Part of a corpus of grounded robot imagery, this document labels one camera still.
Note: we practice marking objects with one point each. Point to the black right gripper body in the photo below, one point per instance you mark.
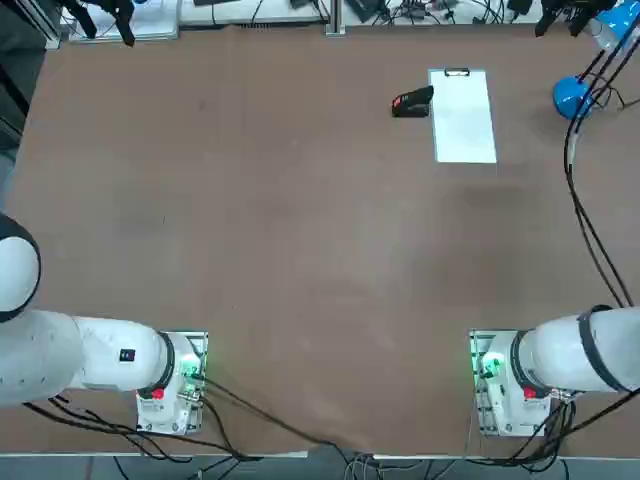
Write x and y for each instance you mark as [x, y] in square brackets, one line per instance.
[575, 5]

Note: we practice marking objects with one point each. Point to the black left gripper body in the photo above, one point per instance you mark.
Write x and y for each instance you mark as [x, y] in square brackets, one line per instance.
[115, 4]

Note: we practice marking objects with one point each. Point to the black stapler with red label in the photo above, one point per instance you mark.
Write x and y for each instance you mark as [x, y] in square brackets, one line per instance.
[412, 102]

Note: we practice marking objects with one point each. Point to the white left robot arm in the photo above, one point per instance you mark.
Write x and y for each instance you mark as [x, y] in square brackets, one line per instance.
[45, 350]

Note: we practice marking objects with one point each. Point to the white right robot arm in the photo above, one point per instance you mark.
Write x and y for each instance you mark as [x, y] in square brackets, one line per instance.
[565, 350]

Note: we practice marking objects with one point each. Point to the clipboard with metal clip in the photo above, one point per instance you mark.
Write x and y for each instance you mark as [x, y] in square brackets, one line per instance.
[457, 71]

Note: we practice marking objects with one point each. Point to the white paper sheet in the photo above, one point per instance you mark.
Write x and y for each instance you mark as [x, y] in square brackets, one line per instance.
[462, 120]

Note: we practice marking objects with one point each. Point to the aluminium profile post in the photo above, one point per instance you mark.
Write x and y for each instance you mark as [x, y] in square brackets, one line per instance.
[336, 17]

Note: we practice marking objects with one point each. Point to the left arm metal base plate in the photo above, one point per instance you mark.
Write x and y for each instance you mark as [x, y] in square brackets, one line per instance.
[196, 422]

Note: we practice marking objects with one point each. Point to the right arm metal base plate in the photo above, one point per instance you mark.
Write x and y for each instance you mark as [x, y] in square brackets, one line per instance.
[475, 420]

